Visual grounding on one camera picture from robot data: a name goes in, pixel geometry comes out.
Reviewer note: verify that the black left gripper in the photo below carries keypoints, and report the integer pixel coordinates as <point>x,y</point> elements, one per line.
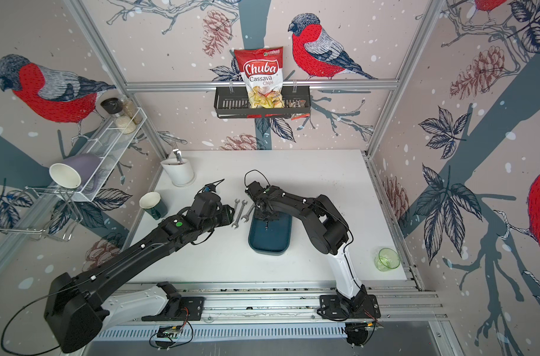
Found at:
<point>227,213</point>

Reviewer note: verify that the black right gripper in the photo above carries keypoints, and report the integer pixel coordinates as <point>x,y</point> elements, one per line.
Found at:
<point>272,218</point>

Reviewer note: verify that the small steel wrench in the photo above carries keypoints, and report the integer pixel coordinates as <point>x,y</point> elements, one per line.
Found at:
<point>238,215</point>

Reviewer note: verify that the longest steel wrench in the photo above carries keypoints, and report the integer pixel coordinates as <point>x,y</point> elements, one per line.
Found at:
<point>246,217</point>

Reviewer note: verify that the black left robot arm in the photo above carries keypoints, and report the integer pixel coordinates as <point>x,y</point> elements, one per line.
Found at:
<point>75,310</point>

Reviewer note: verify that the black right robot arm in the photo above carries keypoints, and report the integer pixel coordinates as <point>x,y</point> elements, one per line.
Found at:
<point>324,225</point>

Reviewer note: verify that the teal plastic storage tray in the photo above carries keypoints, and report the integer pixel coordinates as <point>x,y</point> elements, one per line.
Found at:
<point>276,240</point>

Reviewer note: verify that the white utensil mug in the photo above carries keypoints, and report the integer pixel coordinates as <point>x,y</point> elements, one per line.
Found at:
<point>181,173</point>

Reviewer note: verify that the green ceramic mug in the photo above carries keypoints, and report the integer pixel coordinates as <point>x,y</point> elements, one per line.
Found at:
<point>153,205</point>

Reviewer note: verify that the metal fork in mug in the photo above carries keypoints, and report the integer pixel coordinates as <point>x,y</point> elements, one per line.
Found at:
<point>177,155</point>

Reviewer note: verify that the white lid spice jar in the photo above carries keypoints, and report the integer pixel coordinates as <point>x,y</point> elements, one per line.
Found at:
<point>125,124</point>

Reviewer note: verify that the red cassava chips bag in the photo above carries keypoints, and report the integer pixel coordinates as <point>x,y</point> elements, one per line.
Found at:
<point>262,72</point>

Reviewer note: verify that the green glass cup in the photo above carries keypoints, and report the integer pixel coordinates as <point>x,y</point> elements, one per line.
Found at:
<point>387,259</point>

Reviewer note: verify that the lilac paper cup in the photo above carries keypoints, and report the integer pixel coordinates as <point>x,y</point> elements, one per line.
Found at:
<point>75,171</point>

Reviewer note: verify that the black lid spice jar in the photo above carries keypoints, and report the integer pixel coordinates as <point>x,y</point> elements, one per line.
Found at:
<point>113,107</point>

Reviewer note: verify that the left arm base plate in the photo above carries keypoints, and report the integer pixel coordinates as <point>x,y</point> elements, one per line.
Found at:
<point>177,308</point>

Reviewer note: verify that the black wire wall basket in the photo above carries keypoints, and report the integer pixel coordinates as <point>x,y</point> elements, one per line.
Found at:
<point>290,103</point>

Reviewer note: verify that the white wire wall shelf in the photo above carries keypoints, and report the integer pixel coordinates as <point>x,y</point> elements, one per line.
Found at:
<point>109,144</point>

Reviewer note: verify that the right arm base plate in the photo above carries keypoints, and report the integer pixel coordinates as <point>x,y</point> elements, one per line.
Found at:
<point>339,308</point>

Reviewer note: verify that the small electronics board with wires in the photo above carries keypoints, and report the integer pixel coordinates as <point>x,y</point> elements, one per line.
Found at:
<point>168,337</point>

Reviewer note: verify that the wire cup holder rack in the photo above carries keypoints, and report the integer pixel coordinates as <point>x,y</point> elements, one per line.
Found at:
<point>39,213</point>

